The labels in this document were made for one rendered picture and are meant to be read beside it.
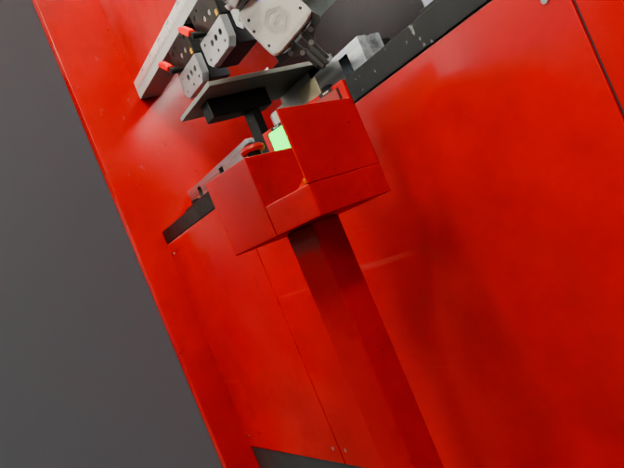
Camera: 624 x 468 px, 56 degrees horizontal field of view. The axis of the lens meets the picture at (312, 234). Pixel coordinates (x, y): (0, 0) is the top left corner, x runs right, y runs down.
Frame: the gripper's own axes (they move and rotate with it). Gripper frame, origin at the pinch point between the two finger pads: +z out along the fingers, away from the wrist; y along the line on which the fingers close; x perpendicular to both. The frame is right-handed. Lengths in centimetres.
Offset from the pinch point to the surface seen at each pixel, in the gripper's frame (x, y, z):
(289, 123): -32.4, -5.8, 4.1
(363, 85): -7.6, 2.4, 9.0
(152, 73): 83, -47, -40
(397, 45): -14.2, 10.7, 8.4
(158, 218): 76, -82, -8
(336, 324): -31.7, -23.2, 28.5
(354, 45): 11.3, 5.3, 3.2
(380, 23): 82, 13, 4
